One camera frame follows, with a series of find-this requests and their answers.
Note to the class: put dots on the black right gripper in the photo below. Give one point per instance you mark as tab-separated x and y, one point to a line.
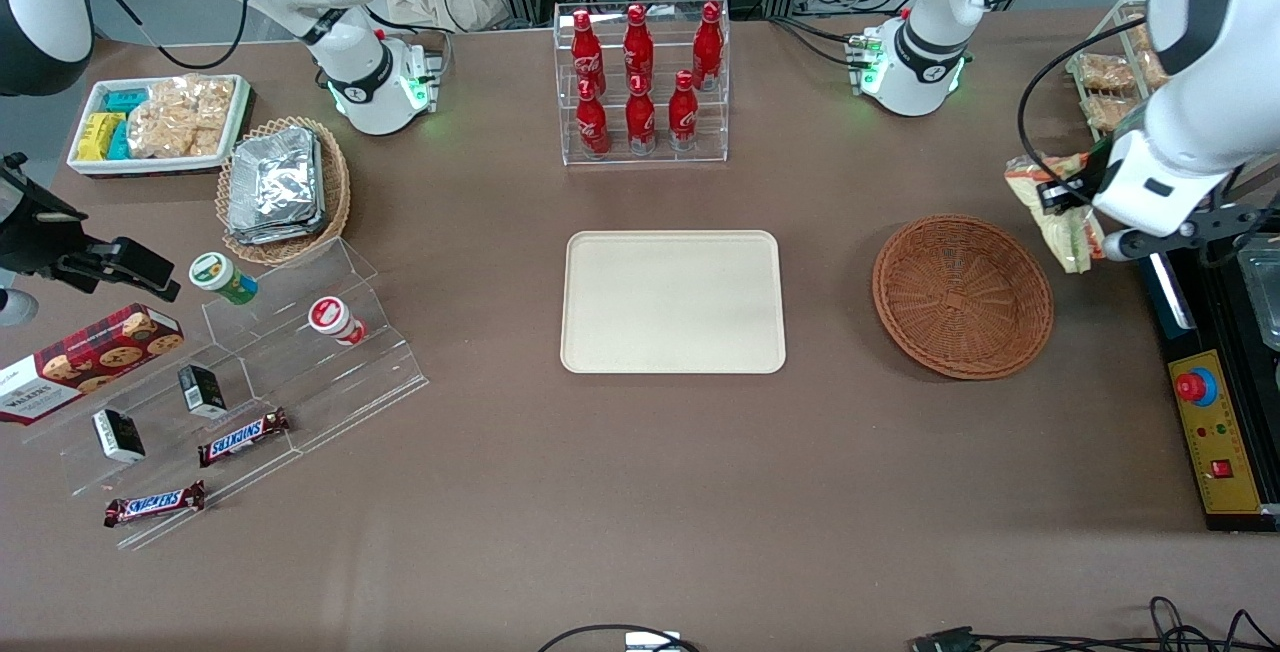
32	232

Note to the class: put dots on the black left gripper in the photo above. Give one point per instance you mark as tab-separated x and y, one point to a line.
1082	179

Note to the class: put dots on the triangle sandwich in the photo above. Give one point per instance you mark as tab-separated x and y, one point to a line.
1065	237

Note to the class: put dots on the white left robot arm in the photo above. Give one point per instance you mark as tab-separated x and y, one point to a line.
940	32

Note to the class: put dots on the white rectangular snack tray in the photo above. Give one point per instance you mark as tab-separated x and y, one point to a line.
150	165

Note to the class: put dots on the brown round wicker basket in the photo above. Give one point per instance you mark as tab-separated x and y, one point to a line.
960	297

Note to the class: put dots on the light wicker basket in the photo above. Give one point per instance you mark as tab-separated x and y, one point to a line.
338	182

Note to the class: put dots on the beige plastic tray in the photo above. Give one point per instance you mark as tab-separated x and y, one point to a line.
670	302

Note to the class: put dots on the clear bag of fried snack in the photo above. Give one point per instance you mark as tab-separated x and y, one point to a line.
1140	35
1110	113
1152	70
1106	72

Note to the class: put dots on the red tartan cookie box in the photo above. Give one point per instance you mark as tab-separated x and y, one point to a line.
90	357

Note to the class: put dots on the green snack cup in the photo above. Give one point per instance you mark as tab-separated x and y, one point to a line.
222	277

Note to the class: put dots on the teal snack pack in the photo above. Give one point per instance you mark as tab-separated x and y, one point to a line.
119	142
127	99

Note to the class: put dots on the yellow snack pack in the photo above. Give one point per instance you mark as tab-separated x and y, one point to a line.
95	137

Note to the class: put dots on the small black box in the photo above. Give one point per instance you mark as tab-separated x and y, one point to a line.
119	435
203	390

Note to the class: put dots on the clear bag of crackers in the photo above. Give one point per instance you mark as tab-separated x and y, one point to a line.
180	117

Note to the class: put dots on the silver foil pack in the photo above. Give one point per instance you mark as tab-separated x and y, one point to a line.
275	172
280	232

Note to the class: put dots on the brown Snickers bar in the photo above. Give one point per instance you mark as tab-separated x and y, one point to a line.
243	437
155	503

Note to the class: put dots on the silver metal pan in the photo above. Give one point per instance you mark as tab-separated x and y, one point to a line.
1262	292

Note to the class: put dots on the red snack cup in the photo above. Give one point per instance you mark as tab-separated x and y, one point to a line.
335	320

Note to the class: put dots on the clear acrylic stepped display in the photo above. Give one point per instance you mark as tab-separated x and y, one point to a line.
330	392

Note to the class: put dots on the black control box yellow panel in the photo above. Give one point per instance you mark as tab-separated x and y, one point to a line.
1215	452

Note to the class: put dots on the red cola bottle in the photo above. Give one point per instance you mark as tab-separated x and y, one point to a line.
593	127
708	47
641	122
638	47
584	52
683	117

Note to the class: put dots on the clear acrylic bottle rack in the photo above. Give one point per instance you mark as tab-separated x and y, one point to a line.
645	157

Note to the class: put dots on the white power adapter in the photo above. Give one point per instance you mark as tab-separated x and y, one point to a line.
652	642

